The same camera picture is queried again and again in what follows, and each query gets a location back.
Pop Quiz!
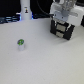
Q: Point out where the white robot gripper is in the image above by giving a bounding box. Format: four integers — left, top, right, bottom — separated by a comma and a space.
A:
50, 1, 82, 26

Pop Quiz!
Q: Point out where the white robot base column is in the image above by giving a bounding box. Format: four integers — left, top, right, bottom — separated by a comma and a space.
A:
20, 0, 32, 20

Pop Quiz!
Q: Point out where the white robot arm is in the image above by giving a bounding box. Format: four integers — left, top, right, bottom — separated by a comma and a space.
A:
50, 0, 83, 26

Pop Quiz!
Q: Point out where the black kcup holder drawer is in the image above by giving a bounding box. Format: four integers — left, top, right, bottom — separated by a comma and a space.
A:
50, 18, 74, 40

